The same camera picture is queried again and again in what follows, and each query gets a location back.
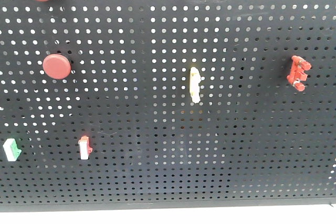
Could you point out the lower red mushroom button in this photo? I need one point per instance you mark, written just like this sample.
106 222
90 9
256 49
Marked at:
56 66

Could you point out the black perforated pegboard panel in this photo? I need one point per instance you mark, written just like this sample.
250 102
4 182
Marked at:
252 140

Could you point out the white height-adjustable table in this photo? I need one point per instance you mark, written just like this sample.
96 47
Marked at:
265 214

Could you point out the white red toggle switch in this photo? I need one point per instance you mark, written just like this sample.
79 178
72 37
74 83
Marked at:
84 148

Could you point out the red terminal block switch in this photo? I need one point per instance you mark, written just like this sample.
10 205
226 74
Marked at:
297 73

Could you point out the white green toggle switch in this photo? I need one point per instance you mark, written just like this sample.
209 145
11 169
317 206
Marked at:
11 150

